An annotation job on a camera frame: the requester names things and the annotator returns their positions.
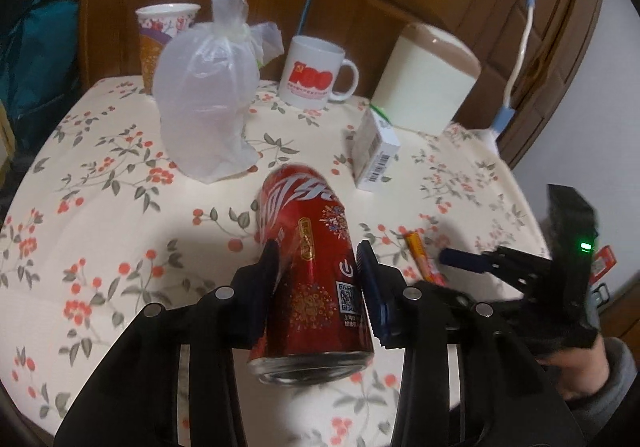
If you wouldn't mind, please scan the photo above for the patterned paper cup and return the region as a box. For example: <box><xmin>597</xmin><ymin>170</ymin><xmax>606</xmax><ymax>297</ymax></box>
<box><xmin>135</xmin><ymin>3</ymin><xmax>202</xmax><ymax>95</ymax></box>

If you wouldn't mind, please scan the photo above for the person's right hand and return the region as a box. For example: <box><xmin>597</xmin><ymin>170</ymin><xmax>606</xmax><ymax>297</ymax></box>
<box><xmin>540</xmin><ymin>329</ymin><xmax>611</xmax><ymax>400</ymax></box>

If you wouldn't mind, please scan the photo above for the teal backpack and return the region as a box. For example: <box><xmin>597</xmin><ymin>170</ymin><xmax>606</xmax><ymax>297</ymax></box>
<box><xmin>0</xmin><ymin>0</ymin><xmax>83</xmax><ymax>128</ymax></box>

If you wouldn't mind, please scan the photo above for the floral tablecloth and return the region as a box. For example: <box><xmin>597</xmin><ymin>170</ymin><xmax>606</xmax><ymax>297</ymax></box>
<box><xmin>0</xmin><ymin>76</ymin><xmax>556</xmax><ymax>447</ymax></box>

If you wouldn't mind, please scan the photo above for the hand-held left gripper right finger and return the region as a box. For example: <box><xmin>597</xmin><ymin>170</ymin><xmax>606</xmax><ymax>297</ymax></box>
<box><xmin>356</xmin><ymin>241</ymin><xmax>586</xmax><ymax>447</ymax></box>

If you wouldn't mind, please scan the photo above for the person's right forearm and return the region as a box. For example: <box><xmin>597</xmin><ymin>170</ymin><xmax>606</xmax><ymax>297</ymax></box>
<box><xmin>565</xmin><ymin>337</ymin><xmax>639</xmax><ymax>433</ymax></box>

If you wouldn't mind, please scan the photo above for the white green carton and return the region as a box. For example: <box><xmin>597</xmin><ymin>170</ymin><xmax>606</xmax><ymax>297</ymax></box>
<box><xmin>354</xmin><ymin>107</ymin><xmax>401</xmax><ymax>191</ymax></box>

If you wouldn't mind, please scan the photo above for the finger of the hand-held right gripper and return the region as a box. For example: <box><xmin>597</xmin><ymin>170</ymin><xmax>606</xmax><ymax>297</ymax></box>
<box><xmin>439</xmin><ymin>247</ymin><xmax>554</xmax><ymax>297</ymax></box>

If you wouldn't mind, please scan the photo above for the white container with brown lid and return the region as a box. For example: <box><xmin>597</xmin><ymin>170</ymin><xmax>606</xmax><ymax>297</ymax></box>
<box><xmin>370</xmin><ymin>22</ymin><xmax>482</xmax><ymax>137</ymax></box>

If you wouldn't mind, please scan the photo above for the orange pen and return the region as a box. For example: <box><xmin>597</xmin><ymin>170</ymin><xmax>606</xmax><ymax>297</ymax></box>
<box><xmin>404</xmin><ymin>232</ymin><xmax>447</xmax><ymax>287</ymax></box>

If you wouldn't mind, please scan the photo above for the white mug with red print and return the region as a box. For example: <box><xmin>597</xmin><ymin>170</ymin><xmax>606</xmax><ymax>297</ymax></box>
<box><xmin>278</xmin><ymin>36</ymin><xmax>360</xmax><ymax>110</ymax></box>

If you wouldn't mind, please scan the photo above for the knotted clear plastic bag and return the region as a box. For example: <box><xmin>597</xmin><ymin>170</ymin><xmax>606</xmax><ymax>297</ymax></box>
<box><xmin>151</xmin><ymin>0</ymin><xmax>285</xmax><ymax>184</ymax></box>

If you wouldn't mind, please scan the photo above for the red drink can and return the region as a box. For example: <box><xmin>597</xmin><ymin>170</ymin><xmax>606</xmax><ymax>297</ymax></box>
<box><xmin>247</xmin><ymin>164</ymin><xmax>376</xmax><ymax>385</ymax></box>

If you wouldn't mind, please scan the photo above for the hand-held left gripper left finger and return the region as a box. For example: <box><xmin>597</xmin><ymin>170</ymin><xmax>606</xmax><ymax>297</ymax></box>
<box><xmin>52</xmin><ymin>239</ymin><xmax>282</xmax><ymax>447</ymax></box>

